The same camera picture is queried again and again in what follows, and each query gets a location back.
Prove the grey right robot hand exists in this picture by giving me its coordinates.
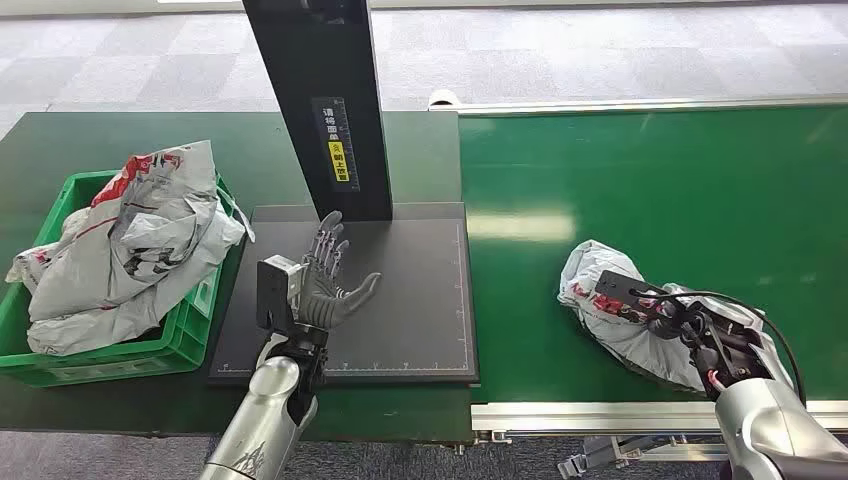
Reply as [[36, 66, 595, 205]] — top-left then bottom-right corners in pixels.
[[645, 303, 697, 341]]

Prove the black scanner base plate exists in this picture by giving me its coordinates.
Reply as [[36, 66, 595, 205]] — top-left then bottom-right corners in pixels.
[[208, 201, 480, 387]]

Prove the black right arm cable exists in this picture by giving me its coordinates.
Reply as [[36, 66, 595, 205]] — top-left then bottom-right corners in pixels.
[[629, 288, 808, 407]]

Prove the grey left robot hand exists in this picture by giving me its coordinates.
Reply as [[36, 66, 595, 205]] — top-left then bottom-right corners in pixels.
[[301, 210, 384, 331]]

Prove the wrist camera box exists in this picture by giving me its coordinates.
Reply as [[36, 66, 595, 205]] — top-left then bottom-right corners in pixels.
[[256, 254, 307, 336], [594, 269, 672, 317]]

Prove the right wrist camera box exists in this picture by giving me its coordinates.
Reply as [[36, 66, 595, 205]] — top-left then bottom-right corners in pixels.
[[594, 269, 672, 317]]

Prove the grey mailer bag red label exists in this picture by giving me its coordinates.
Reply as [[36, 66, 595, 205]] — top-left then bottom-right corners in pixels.
[[558, 239, 720, 394]]

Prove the black scanner column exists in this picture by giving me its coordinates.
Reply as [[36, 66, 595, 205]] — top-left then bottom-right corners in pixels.
[[241, 0, 394, 223]]

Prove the green conveyor belt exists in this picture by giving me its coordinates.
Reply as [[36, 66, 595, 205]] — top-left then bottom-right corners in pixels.
[[458, 105, 848, 404]]

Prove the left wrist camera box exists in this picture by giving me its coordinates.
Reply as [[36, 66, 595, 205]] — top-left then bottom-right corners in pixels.
[[256, 254, 307, 336]]

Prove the green plastic crate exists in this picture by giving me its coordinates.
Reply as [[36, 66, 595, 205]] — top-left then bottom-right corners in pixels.
[[0, 170, 244, 389]]

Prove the aluminium conveyor side rail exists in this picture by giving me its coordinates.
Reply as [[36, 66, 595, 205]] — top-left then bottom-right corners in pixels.
[[471, 399, 848, 436], [427, 89, 848, 117]]

